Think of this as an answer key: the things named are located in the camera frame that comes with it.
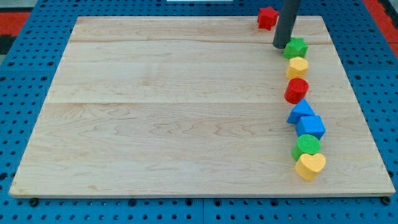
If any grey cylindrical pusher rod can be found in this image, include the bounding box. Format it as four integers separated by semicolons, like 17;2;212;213
272;0;301;49

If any red star block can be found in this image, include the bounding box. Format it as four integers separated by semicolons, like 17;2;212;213
257;6;279;30

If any green star block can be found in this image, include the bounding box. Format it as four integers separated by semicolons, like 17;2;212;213
282;37;308;59

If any yellow hexagon block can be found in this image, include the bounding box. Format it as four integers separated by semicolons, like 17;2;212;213
286;57;309;80

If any red cylinder block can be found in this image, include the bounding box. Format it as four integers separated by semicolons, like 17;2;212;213
284;78;309;104

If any blue triangle block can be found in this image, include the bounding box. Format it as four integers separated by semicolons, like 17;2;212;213
287;99;315;124

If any blue cube block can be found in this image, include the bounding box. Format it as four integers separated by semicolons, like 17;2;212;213
295;115;326;140

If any green cylinder block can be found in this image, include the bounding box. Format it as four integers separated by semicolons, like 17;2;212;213
292;134;321;161

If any yellow heart block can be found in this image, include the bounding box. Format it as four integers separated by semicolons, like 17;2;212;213
295;153;326;182

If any wooden board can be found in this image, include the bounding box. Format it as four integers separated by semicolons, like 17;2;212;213
9;16;396;198

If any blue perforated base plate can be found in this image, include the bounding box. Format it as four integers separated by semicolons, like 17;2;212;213
1;0;397;223

